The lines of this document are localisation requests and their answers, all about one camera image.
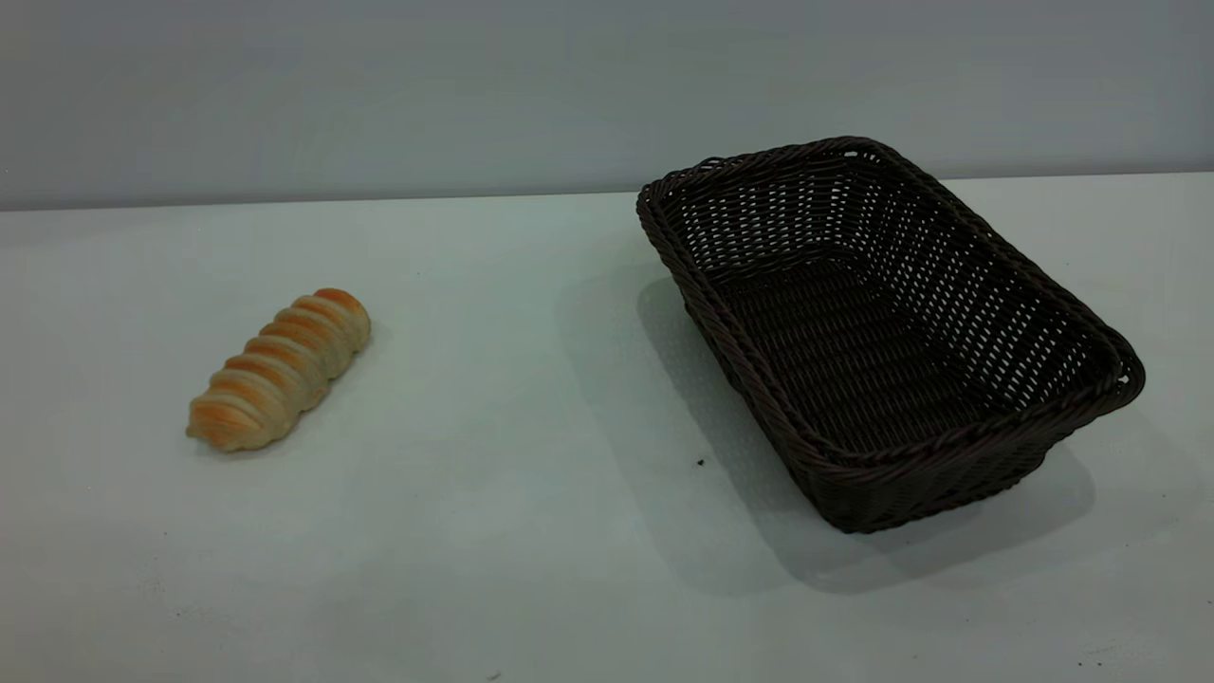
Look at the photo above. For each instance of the dark brown wicker basket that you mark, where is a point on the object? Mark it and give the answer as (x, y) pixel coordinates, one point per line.
(854, 493)

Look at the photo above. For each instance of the golden ridged bread roll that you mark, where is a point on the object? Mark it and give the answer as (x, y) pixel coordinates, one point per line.
(275, 375)

